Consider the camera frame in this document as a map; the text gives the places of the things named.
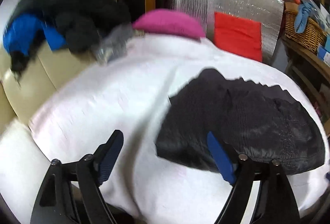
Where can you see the silver foil insulation mat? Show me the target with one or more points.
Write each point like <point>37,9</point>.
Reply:
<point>268,12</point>

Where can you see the magenta pillow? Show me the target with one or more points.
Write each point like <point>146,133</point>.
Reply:
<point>166,21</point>

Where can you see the grey folded garment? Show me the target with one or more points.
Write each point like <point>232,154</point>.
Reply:
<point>113,46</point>

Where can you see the pile of black clothes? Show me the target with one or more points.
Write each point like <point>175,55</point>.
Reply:
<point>82,23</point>

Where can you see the wooden side table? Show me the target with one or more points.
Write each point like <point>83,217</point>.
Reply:
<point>312,76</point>

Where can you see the red pillow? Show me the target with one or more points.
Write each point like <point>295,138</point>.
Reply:
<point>237,35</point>

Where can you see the white fluffy bed blanket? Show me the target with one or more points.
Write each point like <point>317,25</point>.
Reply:
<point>130,94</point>

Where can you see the beige sofa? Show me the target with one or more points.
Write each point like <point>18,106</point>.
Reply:
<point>44,75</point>

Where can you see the blue garment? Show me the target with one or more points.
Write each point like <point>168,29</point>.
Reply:
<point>20,35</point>

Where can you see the wicker basket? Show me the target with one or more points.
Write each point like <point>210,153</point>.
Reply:
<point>310,38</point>

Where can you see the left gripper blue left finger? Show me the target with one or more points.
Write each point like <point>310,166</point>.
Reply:
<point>70,193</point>

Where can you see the light blue cloth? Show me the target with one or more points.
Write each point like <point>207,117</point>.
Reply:
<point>305,10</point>

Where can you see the dark navy quilted jacket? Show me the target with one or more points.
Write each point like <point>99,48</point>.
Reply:
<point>263,122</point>

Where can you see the blue cardboard box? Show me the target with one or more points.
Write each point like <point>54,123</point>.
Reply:
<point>323,52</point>

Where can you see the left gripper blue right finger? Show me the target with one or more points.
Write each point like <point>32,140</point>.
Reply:
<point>275,201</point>

